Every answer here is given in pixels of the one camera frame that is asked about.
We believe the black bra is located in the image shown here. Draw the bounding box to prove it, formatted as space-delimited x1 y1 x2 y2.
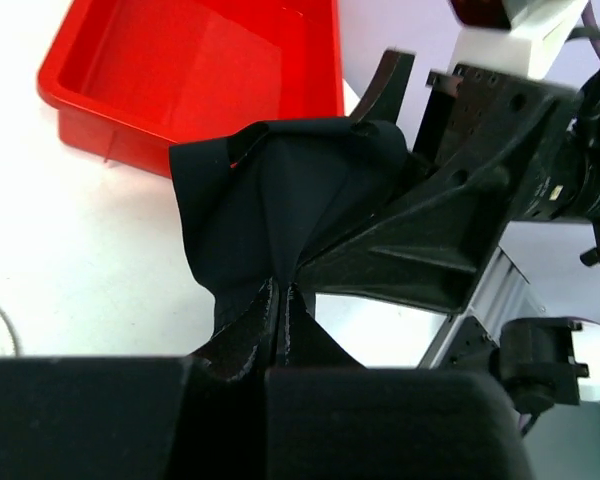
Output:
169 117 408 329

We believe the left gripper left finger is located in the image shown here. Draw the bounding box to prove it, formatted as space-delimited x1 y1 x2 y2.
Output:
0 282 279 479

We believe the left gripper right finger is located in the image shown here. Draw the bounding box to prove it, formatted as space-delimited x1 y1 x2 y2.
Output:
264 362 534 479

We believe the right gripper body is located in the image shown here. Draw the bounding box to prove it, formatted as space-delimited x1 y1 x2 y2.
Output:
409 64 583 230

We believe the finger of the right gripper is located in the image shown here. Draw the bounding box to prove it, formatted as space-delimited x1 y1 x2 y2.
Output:
352 49 415 123
297 167 510 314

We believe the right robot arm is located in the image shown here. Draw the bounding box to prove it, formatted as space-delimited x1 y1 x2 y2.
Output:
299 64 600 423

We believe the aluminium frame rail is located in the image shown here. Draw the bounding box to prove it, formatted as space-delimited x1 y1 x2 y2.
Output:
418 248 546 368

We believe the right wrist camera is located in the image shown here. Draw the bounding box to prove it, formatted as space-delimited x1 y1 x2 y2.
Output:
449 0 589 80

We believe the red plastic tray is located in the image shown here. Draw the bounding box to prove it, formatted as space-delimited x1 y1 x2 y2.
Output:
37 0 344 176

